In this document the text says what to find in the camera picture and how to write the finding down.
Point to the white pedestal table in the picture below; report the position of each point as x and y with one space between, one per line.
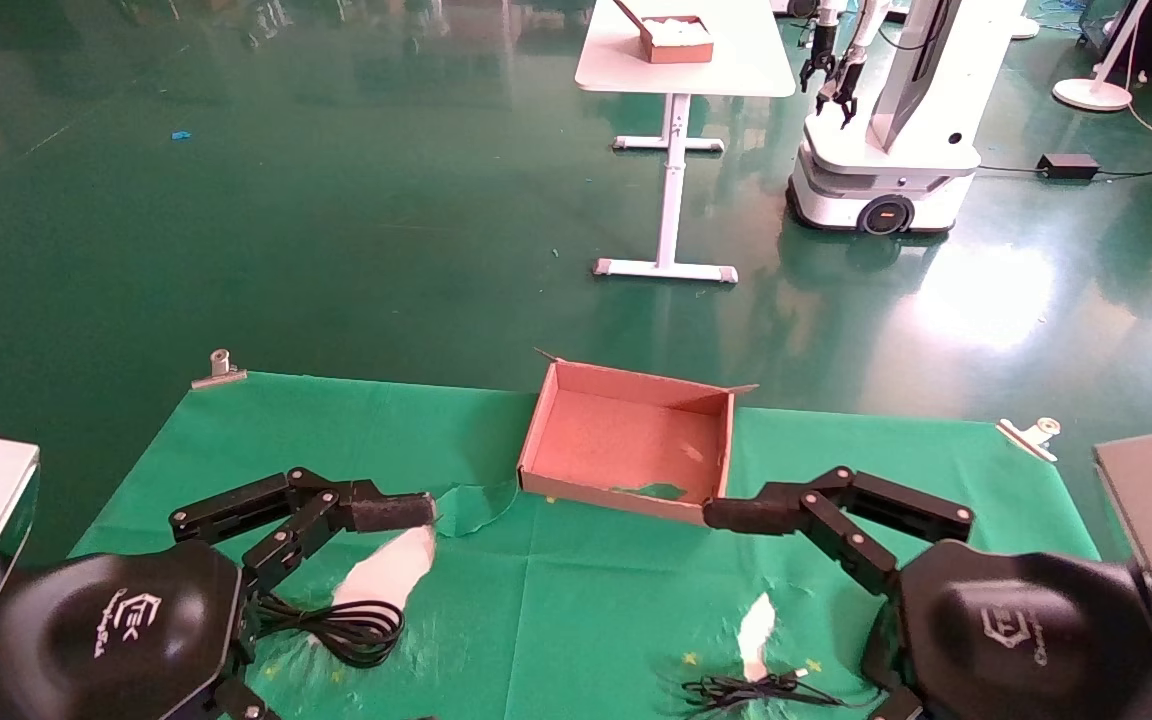
736 70

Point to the open brown cardboard box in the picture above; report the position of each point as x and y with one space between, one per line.
626 440

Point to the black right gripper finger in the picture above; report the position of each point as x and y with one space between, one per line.
751 512

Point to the white floor lamp stand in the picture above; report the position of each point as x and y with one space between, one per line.
1091 95

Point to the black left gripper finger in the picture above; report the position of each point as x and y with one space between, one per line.
391 512

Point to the white round stand base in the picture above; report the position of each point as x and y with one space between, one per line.
1026 28

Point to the white wheeled background robot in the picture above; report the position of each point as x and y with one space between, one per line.
896 150

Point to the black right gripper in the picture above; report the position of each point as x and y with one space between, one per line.
1026 640

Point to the white packing material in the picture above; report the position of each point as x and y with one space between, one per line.
681 30

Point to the silver binder clip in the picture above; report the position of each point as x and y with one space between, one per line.
219 372
1031 436

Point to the green tablecloth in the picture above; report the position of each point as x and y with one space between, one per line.
576 600

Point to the small brown cardboard box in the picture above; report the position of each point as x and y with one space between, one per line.
676 52

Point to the background robot black gripper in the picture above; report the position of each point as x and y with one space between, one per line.
841 90
820 65

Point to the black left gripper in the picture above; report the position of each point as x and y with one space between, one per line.
116 640

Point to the black power adapter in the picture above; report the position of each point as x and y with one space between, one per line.
1068 166

